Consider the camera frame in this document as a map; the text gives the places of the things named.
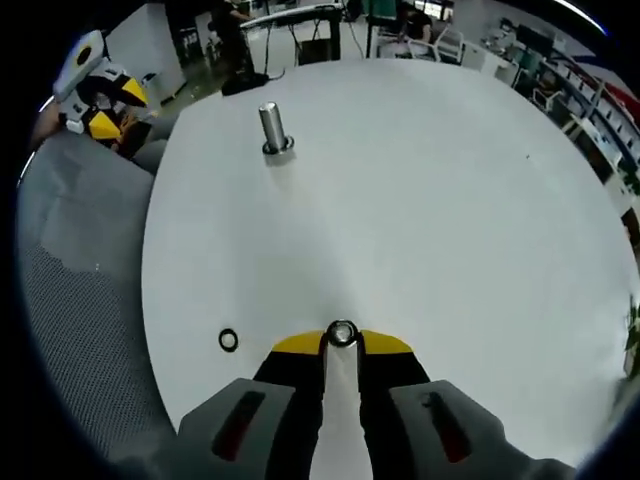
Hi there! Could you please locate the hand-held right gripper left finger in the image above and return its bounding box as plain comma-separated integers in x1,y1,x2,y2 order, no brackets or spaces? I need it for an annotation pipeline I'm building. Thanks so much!
176,328,330,480

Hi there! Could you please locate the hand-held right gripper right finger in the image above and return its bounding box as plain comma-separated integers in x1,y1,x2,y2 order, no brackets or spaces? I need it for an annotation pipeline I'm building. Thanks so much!
356,328,577,480

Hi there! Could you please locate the thick metal threaded stud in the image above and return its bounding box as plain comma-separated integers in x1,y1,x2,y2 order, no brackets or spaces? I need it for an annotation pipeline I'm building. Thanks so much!
257,100,297,158

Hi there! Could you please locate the white cabinet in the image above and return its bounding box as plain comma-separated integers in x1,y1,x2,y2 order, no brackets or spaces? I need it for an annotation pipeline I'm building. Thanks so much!
141,71,185,105

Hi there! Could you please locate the grey mesh office chair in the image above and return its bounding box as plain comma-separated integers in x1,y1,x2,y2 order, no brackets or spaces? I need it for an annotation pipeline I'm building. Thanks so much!
14,128,182,464

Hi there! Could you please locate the white office chair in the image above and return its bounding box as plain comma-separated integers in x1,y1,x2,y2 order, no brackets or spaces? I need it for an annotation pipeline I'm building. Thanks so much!
407,27,464,65

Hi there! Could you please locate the storage shelf with white bins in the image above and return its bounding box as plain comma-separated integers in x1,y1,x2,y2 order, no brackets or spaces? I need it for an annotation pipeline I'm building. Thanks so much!
529,47,640,169

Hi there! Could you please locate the black frame standing desk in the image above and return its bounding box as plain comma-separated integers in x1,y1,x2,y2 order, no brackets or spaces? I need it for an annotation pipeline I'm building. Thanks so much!
239,3,344,69

